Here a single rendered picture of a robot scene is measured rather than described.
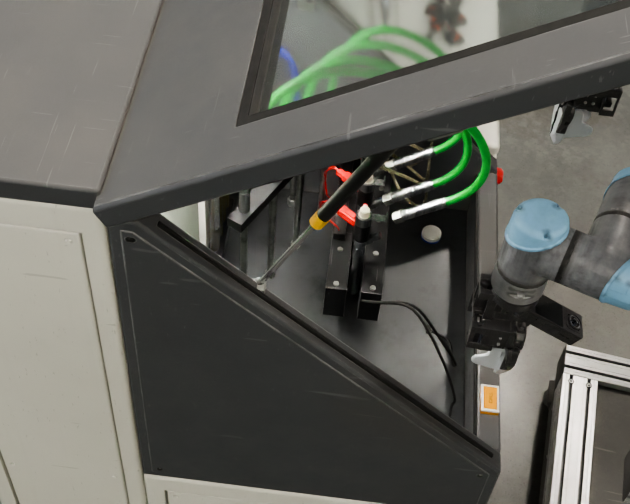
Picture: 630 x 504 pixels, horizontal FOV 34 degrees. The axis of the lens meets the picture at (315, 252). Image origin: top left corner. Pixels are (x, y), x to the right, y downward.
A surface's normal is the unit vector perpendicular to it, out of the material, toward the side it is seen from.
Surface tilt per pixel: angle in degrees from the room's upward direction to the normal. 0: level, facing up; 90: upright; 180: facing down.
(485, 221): 0
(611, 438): 0
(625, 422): 0
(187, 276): 90
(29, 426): 90
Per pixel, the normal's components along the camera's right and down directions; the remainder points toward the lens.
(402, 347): 0.06, -0.63
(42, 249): -0.11, 0.76
